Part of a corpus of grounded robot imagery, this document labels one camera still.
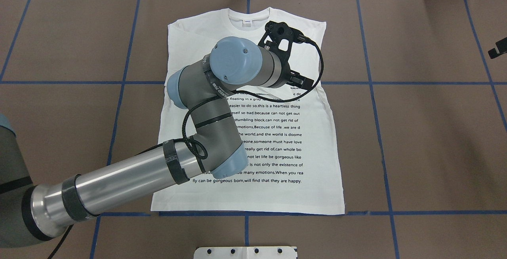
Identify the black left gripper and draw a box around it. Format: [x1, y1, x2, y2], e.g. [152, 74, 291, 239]
[277, 69, 314, 89]

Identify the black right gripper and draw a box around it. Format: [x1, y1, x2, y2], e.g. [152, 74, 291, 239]
[488, 37, 507, 59]

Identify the white long-sleeve printed t-shirt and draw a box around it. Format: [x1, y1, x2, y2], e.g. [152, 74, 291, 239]
[151, 8, 345, 215]

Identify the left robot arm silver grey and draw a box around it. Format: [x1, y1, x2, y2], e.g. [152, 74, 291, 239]
[1, 35, 319, 248]

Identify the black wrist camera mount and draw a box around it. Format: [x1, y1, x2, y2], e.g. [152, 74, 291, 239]
[257, 21, 312, 74]

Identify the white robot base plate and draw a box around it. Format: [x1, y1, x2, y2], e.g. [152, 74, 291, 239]
[193, 246, 298, 259]

